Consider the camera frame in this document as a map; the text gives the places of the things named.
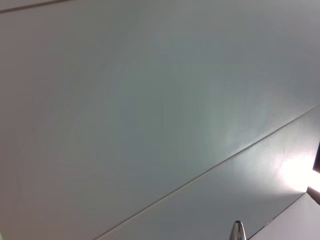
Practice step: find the silver white pen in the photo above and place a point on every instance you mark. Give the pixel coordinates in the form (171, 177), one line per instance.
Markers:
(238, 231)

